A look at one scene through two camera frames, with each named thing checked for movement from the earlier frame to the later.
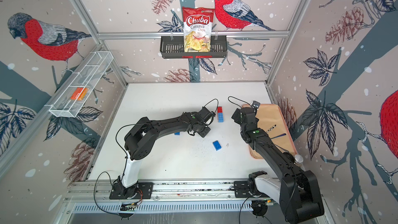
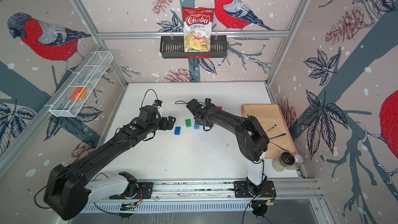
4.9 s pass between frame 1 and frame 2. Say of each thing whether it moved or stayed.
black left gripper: moved
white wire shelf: stayed
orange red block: stayed
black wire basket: stayed
